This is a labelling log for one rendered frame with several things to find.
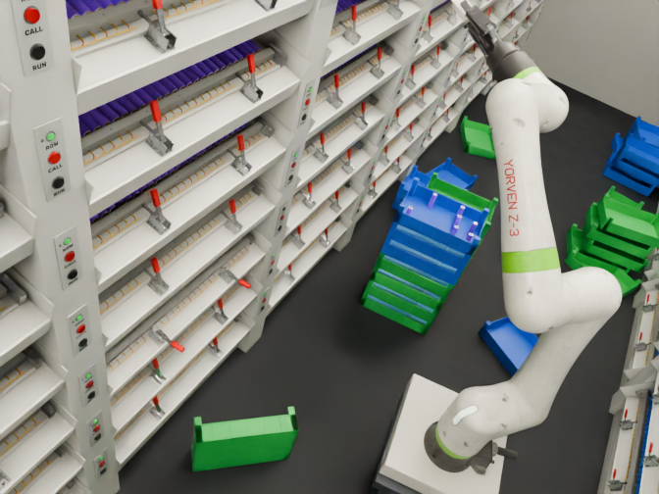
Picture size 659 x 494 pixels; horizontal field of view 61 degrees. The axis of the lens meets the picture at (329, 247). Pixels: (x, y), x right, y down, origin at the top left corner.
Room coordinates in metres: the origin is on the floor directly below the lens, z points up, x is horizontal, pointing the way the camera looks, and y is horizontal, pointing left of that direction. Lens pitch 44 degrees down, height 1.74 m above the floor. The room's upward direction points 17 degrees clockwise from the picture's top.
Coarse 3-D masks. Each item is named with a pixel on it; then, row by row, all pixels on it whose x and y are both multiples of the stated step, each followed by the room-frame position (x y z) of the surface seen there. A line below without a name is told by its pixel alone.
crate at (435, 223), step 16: (416, 192) 1.74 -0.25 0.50; (432, 192) 1.73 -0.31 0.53; (400, 208) 1.55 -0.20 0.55; (416, 208) 1.66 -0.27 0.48; (432, 208) 1.69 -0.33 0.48; (448, 208) 1.71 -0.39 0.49; (400, 224) 1.54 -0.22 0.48; (416, 224) 1.53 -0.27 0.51; (432, 224) 1.60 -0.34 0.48; (448, 224) 1.62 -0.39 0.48; (464, 224) 1.65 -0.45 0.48; (480, 224) 1.67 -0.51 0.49; (448, 240) 1.51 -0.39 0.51; (464, 240) 1.50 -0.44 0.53; (480, 240) 1.50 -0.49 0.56
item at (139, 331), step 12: (228, 252) 1.07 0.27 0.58; (216, 264) 1.02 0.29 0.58; (228, 264) 1.05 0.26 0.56; (204, 276) 0.96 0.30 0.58; (192, 288) 0.91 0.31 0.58; (180, 300) 0.87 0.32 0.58; (192, 300) 0.89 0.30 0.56; (156, 312) 0.80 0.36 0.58; (168, 312) 0.82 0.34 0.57; (144, 324) 0.76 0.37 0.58; (132, 336) 0.72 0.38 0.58; (120, 348) 0.68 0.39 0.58; (108, 360) 0.64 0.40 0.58
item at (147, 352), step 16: (240, 240) 1.15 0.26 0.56; (256, 240) 1.16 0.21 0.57; (240, 256) 1.10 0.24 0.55; (256, 256) 1.13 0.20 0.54; (240, 272) 1.05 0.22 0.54; (208, 288) 0.95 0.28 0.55; (224, 288) 0.98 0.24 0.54; (192, 304) 0.89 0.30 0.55; (208, 304) 0.91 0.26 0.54; (144, 320) 0.79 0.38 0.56; (176, 320) 0.82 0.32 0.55; (192, 320) 0.85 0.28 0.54; (176, 336) 0.79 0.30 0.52; (128, 352) 0.69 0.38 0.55; (144, 352) 0.71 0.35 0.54; (160, 352) 0.75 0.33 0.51; (112, 368) 0.64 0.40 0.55; (128, 368) 0.66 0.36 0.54; (112, 384) 0.61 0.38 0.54
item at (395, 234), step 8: (392, 224) 1.55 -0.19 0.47; (392, 232) 1.55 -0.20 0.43; (400, 232) 1.54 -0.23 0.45; (400, 240) 1.54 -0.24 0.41; (408, 240) 1.53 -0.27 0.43; (416, 240) 1.53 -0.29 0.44; (416, 248) 1.53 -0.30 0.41; (424, 248) 1.52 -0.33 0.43; (432, 248) 1.52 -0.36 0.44; (440, 248) 1.52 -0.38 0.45; (432, 256) 1.51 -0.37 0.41; (440, 256) 1.51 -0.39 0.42; (448, 256) 1.51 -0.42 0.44; (456, 256) 1.50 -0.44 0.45; (464, 256) 1.50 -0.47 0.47; (448, 264) 1.50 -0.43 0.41; (456, 264) 1.50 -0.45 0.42; (464, 264) 1.49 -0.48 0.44
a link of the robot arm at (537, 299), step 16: (512, 256) 0.90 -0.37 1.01; (528, 256) 0.89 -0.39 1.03; (544, 256) 0.90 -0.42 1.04; (512, 272) 0.88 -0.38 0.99; (528, 272) 0.87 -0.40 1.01; (544, 272) 0.87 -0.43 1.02; (560, 272) 0.90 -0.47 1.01; (512, 288) 0.86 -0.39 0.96; (528, 288) 0.85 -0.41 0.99; (544, 288) 0.85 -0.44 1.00; (560, 288) 0.87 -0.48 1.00; (512, 304) 0.84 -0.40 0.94; (528, 304) 0.83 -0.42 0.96; (544, 304) 0.83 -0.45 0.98; (560, 304) 0.85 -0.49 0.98; (576, 304) 0.87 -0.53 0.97; (512, 320) 0.83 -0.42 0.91; (528, 320) 0.81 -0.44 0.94; (544, 320) 0.81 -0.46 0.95; (560, 320) 0.83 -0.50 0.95
